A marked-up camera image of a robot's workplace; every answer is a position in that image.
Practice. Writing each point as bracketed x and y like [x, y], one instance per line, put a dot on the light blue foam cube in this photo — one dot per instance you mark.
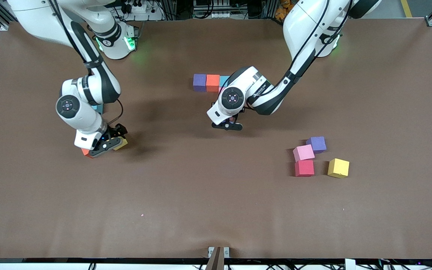
[99, 109]
[223, 80]

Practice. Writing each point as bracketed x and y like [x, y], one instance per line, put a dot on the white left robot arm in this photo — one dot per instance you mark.
[306, 26]

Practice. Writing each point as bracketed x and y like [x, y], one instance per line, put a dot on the metal bracket with brown post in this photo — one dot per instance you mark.
[216, 260]

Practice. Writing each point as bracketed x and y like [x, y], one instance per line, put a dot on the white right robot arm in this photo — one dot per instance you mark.
[84, 120]

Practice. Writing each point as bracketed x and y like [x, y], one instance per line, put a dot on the white slotted device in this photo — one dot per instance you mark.
[219, 14]

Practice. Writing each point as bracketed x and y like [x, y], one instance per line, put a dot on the orange packets pile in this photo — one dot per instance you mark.
[281, 9]

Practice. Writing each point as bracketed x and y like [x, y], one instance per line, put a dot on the yellow foam cube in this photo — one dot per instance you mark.
[123, 143]
[338, 167]

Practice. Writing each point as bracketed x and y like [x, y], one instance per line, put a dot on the dented violet blue foam cube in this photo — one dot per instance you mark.
[199, 83]

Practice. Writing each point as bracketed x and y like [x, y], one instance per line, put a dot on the white power strip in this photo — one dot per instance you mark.
[141, 9]

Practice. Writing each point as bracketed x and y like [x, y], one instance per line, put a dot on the orange foam cube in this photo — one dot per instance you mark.
[212, 82]
[86, 152]

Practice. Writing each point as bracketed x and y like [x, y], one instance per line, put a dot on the brown table mat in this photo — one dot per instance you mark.
[201, 187]

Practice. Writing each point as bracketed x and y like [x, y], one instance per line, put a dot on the deep pink foam cube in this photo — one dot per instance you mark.
[304, 168]

